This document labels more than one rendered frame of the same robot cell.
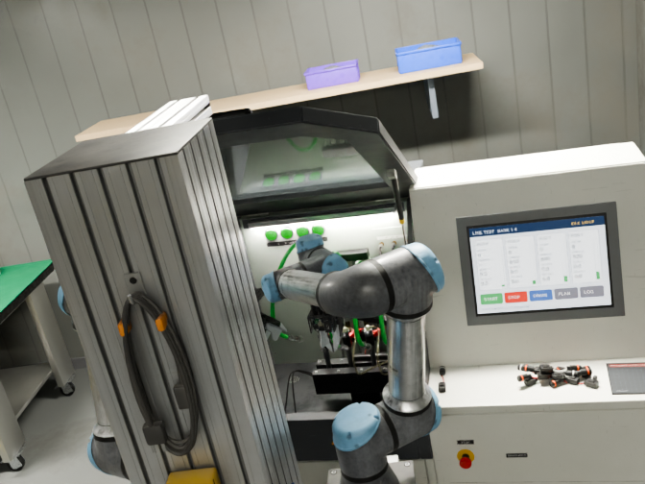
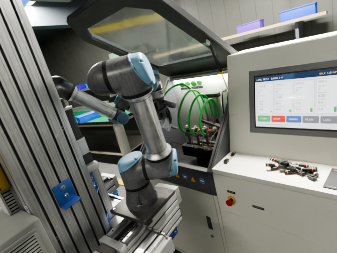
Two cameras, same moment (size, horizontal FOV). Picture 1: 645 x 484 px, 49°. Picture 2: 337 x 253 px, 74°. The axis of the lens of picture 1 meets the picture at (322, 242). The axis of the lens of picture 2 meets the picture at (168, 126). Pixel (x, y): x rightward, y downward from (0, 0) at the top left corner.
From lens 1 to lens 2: 1.13 m
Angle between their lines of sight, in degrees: 30
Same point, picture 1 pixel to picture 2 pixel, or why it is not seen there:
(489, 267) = (264, 100)
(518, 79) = not seen: outside the picture
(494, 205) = (271, 62)
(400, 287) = (112, 75)
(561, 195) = (315, 54)
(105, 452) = not seen: hidden behind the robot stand
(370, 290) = (93, 75)
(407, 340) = (136, 114)
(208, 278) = not seen: outside the picture
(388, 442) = (140, 173)
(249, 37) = (221, 16)
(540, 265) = (295, 100)
